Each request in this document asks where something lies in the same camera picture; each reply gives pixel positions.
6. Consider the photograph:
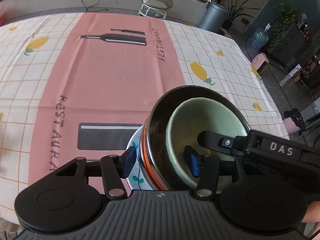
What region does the white rolling stool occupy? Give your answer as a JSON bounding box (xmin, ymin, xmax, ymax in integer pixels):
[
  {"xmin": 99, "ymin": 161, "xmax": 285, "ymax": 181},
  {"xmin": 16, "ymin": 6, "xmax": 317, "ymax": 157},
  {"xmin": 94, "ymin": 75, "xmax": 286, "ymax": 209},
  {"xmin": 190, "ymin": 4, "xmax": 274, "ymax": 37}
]
[{"xmin": 138, "ymin": 0, "xmax": 173, "ymax": 20}]

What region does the grey trash can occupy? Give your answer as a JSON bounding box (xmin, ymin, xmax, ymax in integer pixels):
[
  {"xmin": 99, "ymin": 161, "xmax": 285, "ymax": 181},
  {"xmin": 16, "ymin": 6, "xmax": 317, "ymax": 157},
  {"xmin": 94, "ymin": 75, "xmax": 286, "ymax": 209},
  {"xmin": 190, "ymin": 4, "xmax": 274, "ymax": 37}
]
[{"xmin": 198, "ymin": 2, "xmax": 229, "ymax": 33}]

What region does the white painted fruit plate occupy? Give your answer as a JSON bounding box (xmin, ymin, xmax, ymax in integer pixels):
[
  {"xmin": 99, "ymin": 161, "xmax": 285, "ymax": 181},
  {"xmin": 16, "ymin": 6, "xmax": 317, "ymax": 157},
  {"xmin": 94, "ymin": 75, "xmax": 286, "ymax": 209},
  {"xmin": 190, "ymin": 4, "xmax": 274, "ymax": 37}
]
[{"xmin": 126, "ymin": 126, "xmax": 153, "ymax": 190}]

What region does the blue water jug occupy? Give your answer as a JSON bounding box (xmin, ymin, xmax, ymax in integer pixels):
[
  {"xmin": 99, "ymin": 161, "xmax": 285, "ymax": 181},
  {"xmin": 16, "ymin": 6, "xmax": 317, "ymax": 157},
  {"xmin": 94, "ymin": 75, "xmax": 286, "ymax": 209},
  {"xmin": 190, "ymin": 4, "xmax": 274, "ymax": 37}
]
[{"xmin": 248, "ymin": 23, "xmax": 271, "ymax": 51}]

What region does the person right hand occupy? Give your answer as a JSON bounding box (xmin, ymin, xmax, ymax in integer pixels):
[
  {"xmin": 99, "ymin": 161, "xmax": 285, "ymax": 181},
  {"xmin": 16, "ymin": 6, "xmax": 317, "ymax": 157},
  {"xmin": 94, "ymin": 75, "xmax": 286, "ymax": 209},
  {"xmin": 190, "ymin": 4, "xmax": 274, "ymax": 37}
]
[{"xmin": 302, "ymin": 201, "xmax": 320, "ymax": 223}]

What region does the lemon checkered tablecloth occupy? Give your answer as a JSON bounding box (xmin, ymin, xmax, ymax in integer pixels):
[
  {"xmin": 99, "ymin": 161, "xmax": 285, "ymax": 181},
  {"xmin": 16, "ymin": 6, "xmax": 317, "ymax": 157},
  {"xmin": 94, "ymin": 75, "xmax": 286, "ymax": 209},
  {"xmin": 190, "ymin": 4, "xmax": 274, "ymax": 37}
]
[{"xmin": 1, "ymin": 13, "xmax": 288, "ymax": 223}]

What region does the green ceramic bowl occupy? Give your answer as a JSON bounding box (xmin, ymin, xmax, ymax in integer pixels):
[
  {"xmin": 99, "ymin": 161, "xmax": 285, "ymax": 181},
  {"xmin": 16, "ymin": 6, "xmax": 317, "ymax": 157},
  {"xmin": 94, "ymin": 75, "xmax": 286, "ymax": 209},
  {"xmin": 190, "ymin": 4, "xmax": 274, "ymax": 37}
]
[{"xmin": 165, "ymin": 97, "xmax": 249, "ymax": 189}]

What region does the pink small heater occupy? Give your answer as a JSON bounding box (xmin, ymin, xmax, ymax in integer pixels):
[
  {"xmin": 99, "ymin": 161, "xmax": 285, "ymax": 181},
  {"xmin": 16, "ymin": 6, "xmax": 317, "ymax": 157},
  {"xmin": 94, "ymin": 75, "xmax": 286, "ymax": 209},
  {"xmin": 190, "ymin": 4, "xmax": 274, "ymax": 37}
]
[{"xmin": 252, "ymin": 53, "xmax": 269, "ymax": 74}]

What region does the potted floor plant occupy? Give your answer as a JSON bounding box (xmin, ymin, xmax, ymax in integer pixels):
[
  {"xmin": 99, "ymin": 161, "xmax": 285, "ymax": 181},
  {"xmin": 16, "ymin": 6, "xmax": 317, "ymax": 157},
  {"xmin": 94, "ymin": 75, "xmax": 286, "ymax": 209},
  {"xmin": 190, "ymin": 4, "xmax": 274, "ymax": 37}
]
[{"xmin": 222, "ymin": 0, "xmax": 260, "ymax": 31}]

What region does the pink bin with bag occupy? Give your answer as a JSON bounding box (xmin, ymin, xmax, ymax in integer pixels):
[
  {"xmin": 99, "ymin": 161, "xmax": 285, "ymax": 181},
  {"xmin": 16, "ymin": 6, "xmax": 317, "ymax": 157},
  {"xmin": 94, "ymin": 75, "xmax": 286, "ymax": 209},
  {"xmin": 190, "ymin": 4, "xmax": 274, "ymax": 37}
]
[{"xmin": 283, "ymin": 108, "xmax": 305, "ymax": 135}]

